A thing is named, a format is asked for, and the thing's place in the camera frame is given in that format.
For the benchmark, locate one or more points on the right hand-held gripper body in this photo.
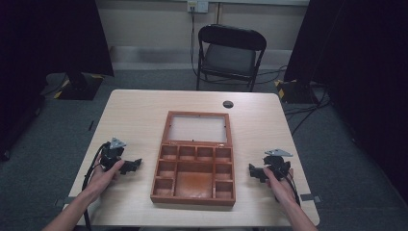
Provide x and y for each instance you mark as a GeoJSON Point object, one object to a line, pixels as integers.
{"type": "Point", "coordinates": [277, 163]}

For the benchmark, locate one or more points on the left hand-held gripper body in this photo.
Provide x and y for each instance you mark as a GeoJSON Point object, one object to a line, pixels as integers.
{"type": "Point", "coordinates": [111, 155]}

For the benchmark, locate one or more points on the brown wooden compartment box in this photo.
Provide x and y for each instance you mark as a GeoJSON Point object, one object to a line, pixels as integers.
{"type": "Point", "coordinates": [194, 184]}

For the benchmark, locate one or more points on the person's right hand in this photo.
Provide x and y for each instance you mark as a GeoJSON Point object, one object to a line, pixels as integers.
{"type": "Point", "coordinates": [279, 189]}

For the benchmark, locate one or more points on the person's left hand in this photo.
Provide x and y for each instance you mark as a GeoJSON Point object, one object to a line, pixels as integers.
{"type": "Point", "coordinates": [102, 180]}

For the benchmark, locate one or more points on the black stand base yellow stripes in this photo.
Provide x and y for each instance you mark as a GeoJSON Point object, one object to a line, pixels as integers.
{"type": "Point", "coordinates": [295, 91]}
{"type": "Point", "coordinates": [79, 86]}

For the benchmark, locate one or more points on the black folding chair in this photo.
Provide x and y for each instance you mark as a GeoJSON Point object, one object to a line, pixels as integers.
{"type": "Point", "coordinates": [229, 54]}

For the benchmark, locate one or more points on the dark curtain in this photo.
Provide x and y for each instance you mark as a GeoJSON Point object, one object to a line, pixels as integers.
{"type": "Point", "coordinates": [54, 35]}
{"type": "Point", "coordinates": [359, 64]}

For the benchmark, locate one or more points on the grey table edge bracket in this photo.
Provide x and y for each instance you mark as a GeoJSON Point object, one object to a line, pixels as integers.
{"type": "Point", "coordinates": [61, 202]}
{"type": "Point", "coordinates": [311, 198]}

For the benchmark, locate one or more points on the white wall socket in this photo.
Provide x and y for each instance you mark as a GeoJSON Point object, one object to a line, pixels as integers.
{"type": "Point", "coordinates": [198, 5]}

